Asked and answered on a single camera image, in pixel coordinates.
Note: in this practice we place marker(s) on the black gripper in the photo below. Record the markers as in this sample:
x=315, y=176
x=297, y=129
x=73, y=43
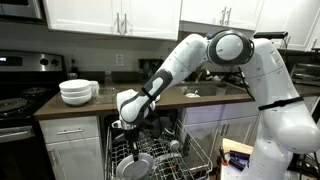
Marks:
x=132, y=135

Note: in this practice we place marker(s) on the white dinner plate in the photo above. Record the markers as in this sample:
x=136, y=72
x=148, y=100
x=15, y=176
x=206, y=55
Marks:
x=157, y=97
x=143, y=168

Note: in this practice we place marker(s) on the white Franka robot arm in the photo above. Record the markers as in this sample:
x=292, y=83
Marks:
x=283, y=100

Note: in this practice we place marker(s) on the black dishwasher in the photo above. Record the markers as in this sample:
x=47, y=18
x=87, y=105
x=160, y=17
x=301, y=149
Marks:
x=110, y=121

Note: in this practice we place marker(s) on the small white cup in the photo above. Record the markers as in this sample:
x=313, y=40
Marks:
x=174, y=144

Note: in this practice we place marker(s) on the black cup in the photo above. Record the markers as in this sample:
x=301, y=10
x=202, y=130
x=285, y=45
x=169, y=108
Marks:
x=187, y=145

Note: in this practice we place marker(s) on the clear glass dish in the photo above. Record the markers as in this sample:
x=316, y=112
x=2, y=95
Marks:
x=106, y=96

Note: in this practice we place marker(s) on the clear glass bottle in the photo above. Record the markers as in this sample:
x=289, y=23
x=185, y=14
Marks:
x=109, y=81

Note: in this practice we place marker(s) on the white mug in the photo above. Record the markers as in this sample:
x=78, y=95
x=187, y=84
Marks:
x=95, y=88

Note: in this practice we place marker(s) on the white ceramic bowl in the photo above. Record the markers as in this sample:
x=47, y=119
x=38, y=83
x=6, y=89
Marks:
x=76, y=93
x=74, y=84
x=76, y=100

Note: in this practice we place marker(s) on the white dish cloth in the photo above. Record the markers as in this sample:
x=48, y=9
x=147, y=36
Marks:
x=192, y=95

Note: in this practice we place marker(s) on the white sink base cabinet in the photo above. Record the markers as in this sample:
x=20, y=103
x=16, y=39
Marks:
x=206, y=115

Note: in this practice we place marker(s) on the black coffee maker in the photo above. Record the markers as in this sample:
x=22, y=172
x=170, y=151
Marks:
x=148, y=66

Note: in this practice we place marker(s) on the orange black clamp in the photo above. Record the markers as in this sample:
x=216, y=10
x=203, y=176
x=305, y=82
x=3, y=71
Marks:
x=222, y=154

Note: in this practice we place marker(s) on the steel kitchen sink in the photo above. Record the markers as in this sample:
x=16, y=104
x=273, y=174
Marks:
x=206, y=90

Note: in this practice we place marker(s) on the wooden board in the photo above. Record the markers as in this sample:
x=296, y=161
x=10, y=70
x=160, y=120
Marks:
x=235, y=146

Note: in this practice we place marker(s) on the steel faucet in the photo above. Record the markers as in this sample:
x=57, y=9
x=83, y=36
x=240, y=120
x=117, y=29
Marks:
x=201, y=75

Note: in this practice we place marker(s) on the dark glass bottle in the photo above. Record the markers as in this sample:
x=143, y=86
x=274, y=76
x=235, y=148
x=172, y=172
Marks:
x=74, y=66

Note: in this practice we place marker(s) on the black purple tool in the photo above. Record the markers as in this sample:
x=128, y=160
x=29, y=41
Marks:
x=238, y=163

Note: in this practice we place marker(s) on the clear cup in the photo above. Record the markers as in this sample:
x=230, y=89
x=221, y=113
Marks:
x=221, y=90

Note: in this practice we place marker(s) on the black dish drying rack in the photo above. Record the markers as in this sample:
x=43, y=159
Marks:
x=231, y=80

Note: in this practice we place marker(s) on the white upper cabinet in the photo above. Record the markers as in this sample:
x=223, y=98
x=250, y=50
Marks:
x=296, y=16
x=83, y=16
x=200, y=13

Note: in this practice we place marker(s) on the black steel stove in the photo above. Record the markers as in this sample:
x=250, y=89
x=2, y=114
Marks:
x=20, y=60

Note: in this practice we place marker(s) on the steel microwave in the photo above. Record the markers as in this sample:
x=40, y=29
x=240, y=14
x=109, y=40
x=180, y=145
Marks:
x=20, y=8

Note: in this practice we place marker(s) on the black toaster oven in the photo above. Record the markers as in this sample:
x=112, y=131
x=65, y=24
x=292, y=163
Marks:
x=305, y=75

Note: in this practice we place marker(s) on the white wall outlet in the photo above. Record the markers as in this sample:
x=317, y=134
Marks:
x=119, y=59

